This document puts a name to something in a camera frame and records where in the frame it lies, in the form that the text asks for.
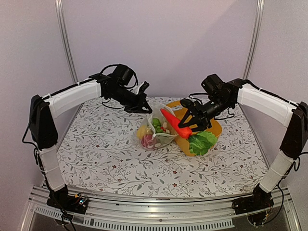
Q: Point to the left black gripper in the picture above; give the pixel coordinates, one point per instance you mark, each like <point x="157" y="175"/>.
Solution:
<point x="138" y="108"/>

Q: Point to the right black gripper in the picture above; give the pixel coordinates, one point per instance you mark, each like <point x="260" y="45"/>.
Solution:
<point x="202" y="114"/>

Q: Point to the orange toy carrot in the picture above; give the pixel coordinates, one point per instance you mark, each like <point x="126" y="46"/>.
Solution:
<point x="185" y="132"/>

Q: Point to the green toy grapes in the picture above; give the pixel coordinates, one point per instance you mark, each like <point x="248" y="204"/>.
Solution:
<point x="157" y="125"/>

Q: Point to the yellow toy lemon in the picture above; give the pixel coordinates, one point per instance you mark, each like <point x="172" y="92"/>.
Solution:
<point x="142" y="131"/>

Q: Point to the clear zip top bag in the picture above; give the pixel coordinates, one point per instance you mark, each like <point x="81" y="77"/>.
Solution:
<point x="163" y="139"/>

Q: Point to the red toy apple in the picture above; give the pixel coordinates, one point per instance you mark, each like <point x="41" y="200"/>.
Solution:
<point x="148" y="141"/>

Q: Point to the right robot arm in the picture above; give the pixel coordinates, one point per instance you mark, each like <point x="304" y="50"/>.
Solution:
<point x="291" y="116"/>

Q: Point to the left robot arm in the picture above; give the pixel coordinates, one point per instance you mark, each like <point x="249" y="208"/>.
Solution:
<point x="45" y="109"/>

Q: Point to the floral tablecloth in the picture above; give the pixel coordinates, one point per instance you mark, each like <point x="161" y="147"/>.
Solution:
<point x="100" y="152"/>

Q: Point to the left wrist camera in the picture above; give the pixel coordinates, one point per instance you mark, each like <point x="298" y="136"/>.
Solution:
<point x="142" y="87"/>

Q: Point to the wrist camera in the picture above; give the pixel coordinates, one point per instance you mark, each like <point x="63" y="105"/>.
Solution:
<point x="142" y="87"/>
<point x="188" y="102"/>

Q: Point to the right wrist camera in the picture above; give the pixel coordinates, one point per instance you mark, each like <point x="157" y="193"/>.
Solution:
<point x="188" y="102"/>

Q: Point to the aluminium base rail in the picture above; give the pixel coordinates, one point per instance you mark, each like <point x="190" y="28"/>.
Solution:
<point x="115" y="212"/>

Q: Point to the left aluminium frame post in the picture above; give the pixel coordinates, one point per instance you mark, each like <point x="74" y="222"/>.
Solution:
<point x="65" y="40"/>

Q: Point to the aluminium frame post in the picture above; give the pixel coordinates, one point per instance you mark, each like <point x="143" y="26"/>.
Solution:
<point x="65" y="40"/>
<point x="254" y="40"/>

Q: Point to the right aluminium frame post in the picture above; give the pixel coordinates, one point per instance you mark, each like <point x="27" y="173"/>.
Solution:
<point x="254" y="40"/>

